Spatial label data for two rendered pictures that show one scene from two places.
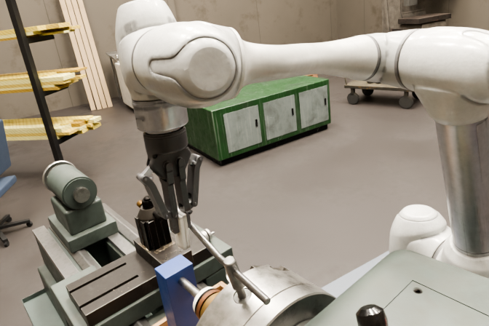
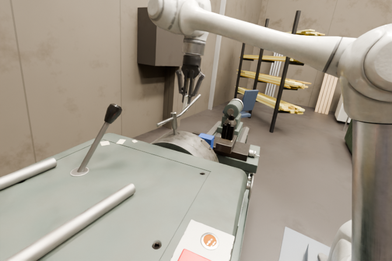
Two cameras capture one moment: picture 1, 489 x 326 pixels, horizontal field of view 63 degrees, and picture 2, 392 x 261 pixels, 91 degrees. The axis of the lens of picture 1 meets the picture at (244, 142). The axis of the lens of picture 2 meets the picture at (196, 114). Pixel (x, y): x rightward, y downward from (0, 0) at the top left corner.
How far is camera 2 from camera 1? 0.66 m
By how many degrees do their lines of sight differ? 54
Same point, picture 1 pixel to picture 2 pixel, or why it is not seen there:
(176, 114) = (190, 46)
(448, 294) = (206, 184)
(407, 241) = (341, 236)
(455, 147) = (354, 144)
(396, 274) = (212, 165)
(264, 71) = (196, 22)
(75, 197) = (227, 111)
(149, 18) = not seen: hidden behind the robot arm
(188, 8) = not seen: outside the picture
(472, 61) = (359, 46)
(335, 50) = (295, 39)
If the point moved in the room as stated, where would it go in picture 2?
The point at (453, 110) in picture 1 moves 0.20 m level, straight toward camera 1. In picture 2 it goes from (347, 100) to (251, 91)
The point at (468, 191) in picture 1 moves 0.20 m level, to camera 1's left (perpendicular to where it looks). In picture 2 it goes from (359, 197) to (279, 154)
